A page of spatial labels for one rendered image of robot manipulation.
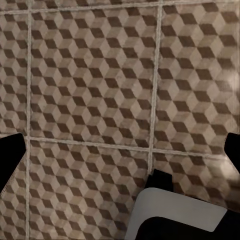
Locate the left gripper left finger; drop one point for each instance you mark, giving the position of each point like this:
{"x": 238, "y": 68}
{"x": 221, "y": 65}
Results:
{"x": 12, "y": 150}

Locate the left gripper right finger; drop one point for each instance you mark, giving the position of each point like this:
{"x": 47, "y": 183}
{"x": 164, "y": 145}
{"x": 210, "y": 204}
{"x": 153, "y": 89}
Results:
{"x": 232, "y": 149}

